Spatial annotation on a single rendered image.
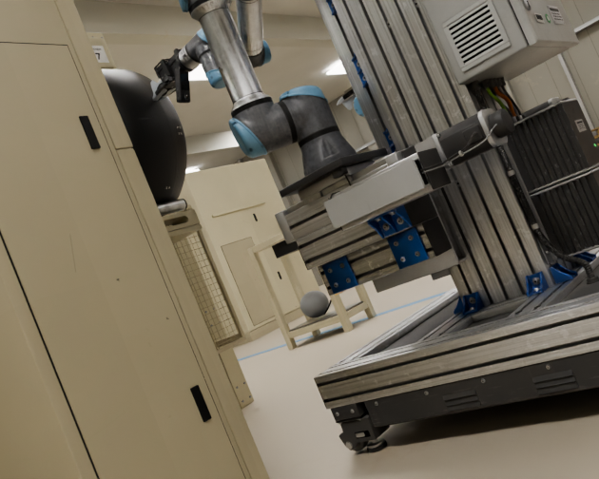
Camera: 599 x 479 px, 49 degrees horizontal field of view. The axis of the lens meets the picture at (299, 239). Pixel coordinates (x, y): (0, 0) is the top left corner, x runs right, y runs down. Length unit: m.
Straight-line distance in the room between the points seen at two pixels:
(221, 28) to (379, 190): 0.62
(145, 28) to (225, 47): 5.35
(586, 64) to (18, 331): 11.59
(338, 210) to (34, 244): 0.67
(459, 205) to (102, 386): 0.98
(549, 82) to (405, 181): 11.11
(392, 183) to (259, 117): 0.44
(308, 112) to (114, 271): 0.68
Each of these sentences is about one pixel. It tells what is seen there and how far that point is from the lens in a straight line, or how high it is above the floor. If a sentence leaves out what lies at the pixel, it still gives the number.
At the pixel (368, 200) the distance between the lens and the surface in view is 1.48.
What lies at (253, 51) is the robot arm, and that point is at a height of 1.19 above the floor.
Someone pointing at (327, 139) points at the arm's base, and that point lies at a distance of 1.71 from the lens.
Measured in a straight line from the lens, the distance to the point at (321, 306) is 4.65.
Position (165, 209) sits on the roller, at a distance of 2.38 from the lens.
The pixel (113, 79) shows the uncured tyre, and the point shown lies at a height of 1.36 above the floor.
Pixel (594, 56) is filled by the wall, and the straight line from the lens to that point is 12.29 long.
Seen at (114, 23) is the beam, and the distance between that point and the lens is 6.88.
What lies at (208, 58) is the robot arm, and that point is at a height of 1.23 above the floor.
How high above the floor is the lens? 0.50
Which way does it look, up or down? 3 degrees up
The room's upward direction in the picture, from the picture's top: 23 degrees counter-clockwise
